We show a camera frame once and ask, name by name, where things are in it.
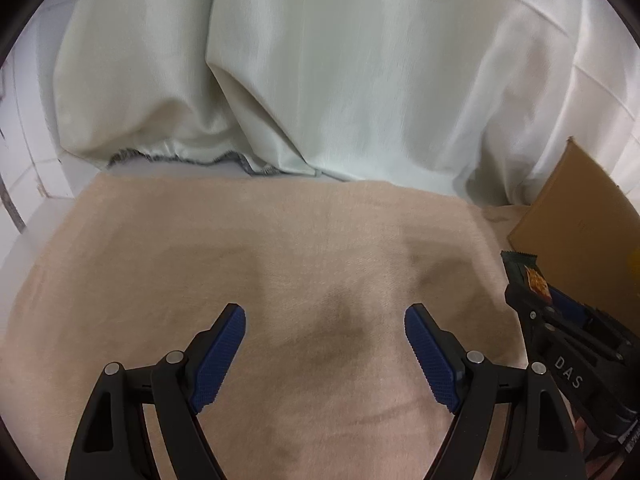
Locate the beige blanket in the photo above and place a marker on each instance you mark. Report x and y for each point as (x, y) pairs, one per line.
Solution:
(200, 260)

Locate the person's right forearm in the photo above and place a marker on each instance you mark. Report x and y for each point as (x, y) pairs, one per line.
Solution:
(587, 450)

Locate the dark green snack packet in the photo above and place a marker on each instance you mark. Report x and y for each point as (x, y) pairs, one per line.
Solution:
(522, 265)

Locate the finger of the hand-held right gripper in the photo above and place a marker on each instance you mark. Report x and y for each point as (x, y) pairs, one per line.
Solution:
(567, 302)
(537, 312)

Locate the grey wall pipe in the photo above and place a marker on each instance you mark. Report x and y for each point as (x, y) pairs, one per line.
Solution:
(10, 205)

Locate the pale green curtain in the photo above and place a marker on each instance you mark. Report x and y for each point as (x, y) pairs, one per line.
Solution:
(350, 60)

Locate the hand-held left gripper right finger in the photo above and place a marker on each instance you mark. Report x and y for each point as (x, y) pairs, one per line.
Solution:
(432, 360)

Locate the brown cardboard box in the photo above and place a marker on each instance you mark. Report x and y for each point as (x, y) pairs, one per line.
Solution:
(575, 220)

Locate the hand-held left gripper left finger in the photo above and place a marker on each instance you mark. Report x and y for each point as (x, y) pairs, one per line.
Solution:
(220, 355)

